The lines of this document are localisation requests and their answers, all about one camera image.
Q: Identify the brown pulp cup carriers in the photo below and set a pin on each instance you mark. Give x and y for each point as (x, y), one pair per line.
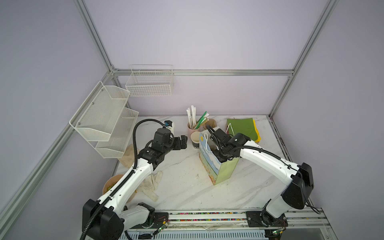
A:
(209, 122)

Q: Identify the stacked paper coffee cup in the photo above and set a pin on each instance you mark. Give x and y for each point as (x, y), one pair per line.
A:
(195, 138)

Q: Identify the yellow napkin stack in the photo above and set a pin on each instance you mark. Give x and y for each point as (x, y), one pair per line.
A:
(257, 132)

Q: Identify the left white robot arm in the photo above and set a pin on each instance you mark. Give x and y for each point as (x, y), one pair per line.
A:
(126, 186)

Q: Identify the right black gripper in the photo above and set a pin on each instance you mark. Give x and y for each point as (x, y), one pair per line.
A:
(214, 152)

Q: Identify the aluminium frame rail base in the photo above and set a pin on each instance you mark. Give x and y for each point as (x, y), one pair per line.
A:
(232, 225)

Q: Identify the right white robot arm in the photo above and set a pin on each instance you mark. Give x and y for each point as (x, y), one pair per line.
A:
(298, 179)

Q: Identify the green paper gift bag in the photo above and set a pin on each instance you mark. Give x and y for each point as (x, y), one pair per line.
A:
(217, 168)

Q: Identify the white mesh two-tier shelf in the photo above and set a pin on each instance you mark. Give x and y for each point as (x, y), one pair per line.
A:
(105, 121)

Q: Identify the white wire basket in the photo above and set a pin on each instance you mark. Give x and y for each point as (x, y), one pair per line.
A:
(151, 80)

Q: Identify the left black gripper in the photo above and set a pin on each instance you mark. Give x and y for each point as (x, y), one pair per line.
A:
(178, 146)

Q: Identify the paper bowl with greens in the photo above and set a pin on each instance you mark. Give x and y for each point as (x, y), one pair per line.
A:
(111, 182)

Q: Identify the green napkin stack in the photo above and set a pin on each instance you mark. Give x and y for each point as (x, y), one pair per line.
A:
(243, 126)

